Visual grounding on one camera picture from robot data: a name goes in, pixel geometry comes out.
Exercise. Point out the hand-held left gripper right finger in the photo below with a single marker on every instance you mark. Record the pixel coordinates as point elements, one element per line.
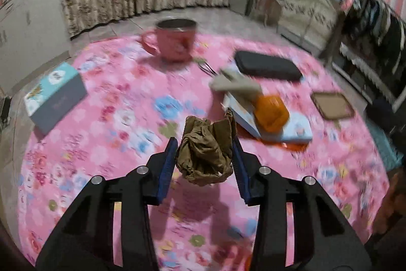
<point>242,175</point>

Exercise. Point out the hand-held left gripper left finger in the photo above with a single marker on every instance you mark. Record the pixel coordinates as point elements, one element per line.
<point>166,172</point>

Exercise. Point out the olive brown cloth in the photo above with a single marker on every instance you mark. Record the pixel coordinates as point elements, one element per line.
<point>203,153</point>

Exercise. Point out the white book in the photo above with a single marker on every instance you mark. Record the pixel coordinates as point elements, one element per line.
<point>298,131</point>

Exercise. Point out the light blue laundry basket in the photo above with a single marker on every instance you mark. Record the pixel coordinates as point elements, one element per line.
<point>385,147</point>

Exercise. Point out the black zip case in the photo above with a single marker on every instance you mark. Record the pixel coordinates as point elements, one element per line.
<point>268,66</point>

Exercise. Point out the brown phone case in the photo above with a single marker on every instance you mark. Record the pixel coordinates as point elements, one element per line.
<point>333,106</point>

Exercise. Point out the pink mug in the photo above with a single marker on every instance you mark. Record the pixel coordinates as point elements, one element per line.
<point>174,42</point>

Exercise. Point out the light blue tissue box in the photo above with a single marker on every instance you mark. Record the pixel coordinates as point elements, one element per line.
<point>54,99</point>

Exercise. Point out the low cabinet with lace cloth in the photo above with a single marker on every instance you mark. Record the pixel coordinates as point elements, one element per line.
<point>364,67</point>

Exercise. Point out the small metal table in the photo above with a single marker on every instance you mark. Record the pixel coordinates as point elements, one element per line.
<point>269,9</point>

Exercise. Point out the patterned cloth covered chest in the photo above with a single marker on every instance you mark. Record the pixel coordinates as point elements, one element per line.
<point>304,17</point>

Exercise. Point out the white cabinet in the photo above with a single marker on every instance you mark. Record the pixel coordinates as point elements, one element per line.
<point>28,29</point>

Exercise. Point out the row of hanging clothes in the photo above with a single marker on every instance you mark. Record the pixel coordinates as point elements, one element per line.
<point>380,26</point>

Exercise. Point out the metal clothes rack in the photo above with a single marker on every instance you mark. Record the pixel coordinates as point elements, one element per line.
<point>380,1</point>

